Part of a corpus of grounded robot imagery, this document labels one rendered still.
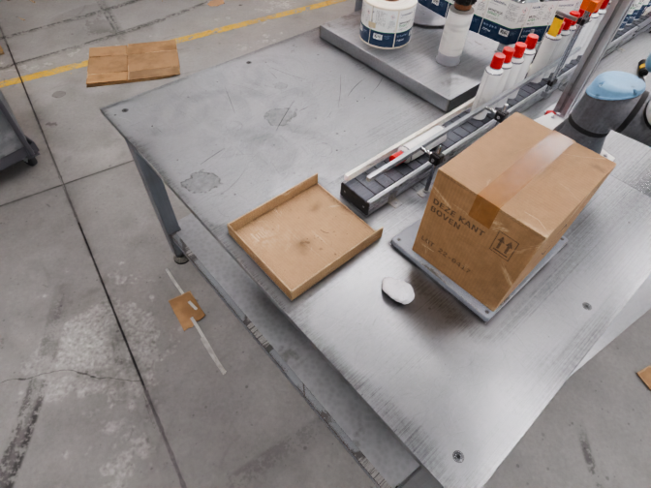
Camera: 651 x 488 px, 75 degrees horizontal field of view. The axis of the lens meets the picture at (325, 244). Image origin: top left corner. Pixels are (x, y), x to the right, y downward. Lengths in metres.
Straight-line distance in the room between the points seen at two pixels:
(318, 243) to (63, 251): 1.58
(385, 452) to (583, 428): 0.86
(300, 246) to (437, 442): 0.53
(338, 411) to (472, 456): 0.69
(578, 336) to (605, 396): 1.03
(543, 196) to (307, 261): 0.54
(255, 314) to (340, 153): 0.72
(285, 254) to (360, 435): 0.71
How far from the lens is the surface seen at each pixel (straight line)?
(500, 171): 0.93
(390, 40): 1.78
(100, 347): 2.04
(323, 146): 1.36
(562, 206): 0.91
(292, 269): 1.03
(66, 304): 2.21
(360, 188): 1.16
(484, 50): 1.90
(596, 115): 1.38
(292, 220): 1.13
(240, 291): 1.74
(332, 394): 1.54
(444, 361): 0.97
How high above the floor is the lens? 1.69
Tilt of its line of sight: 52 degrees down
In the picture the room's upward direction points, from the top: 4 degrees clockwise
